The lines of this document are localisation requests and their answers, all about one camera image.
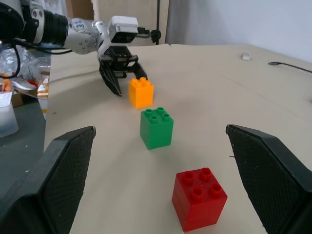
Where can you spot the clear plastic container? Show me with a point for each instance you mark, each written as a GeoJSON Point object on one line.
{"type": "Point", "coordinates": [7, 119]}

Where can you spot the brown cardboard box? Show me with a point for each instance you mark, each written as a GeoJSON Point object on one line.
{"type": "Point", "coordinates": [79, 8]}

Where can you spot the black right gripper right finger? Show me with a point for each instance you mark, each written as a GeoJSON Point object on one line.
{"type": "Point", "coordinates": [273, 180]}

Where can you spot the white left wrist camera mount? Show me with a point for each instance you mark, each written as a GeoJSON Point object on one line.
{"type": "Point", "coordinates": [123, 24]}

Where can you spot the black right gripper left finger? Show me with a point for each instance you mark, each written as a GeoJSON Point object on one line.
{"type": "Point", "coordinates": [48, 185]}

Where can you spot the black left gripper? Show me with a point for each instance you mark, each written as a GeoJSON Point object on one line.
{"type": "Point", "coordinates": [119, 59]}

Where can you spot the clear plastic bag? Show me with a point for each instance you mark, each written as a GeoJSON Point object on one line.
{"type": "Point", "coordinates": [26, 63]}

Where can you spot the orange studded toy cube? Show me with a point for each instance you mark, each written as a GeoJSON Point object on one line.
{"type": "Point", "coordinates": [141, 93]}

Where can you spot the red studded toy cube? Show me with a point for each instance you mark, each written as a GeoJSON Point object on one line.
{"type": "Point", "coordinates": [198, 204]}

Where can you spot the green studded toy cube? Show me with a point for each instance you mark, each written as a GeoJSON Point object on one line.
{"type": "Point", "coordinates": [156, 131]}

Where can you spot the black stand pole with clamp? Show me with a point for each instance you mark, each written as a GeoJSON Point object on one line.
{"type": "Point", "coordinates": [156, 34]}

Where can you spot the small white plastic piece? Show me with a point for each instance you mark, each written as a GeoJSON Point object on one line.
{"type": "Point", "coordinates": [245, 56]}

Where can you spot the small open cardboard box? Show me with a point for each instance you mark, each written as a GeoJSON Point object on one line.
{"type": "Point", "coordinates": [24, 96]}

